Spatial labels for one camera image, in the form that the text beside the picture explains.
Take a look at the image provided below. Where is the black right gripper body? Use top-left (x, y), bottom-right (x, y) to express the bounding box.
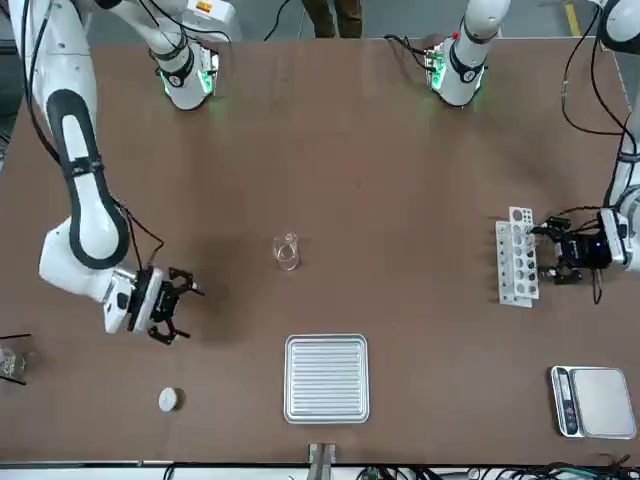
top-left (127, 269), bottom-right (182, 335)

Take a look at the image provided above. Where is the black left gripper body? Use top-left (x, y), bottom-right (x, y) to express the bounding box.
top-left (558, 228), bottom-right (614, 274)

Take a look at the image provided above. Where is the clear glass beaker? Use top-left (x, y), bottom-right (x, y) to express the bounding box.
top-left (272, 230), bottom-right (304, 272)

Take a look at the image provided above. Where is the white test tube rack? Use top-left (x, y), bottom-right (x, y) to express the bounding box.
top-left (494, 205), bottom-right (541, 308)

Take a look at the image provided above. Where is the small white round cap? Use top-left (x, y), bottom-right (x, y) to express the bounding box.
top-left (158, 385), bottom-right (181, 413)

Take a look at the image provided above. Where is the silver digital scale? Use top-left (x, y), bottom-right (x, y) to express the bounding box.
top-left (550, 365), bottom-right (639, 440)

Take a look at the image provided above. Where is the round glass dish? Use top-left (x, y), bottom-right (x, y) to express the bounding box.
top-left (0, 347), bottom-right (26, 379)

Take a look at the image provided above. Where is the silver ribbed metal tray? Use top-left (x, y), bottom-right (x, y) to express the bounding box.
top-left (283, 333), bottom-right (371, 425)

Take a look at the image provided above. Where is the white control box yellow label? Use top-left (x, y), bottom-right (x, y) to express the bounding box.
top-left (182, 0), bottom-right (244, 41)

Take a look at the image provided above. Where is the person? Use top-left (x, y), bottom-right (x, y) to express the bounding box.
top-left (302, 0), bottom-right (364, 40)

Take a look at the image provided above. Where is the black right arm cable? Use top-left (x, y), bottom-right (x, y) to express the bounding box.
top-left (19, 0), bottom-right (166, 274)

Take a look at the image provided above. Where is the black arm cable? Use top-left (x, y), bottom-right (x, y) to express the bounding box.
top-left (19, 0), bottom-right (166, 274)
top-left (559, 0), bottom-right (639, 306)

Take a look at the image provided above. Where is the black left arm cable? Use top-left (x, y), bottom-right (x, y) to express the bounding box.
top-left (559, 0), bottom-right (639, 306)

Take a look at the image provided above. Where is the aluminium camera mast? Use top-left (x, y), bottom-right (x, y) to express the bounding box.
top-left (307, 442), bottom-right (339, 480)

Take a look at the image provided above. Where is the black left base cable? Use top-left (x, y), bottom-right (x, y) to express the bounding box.
top-left (383, 33), bottom-right (432, 69)

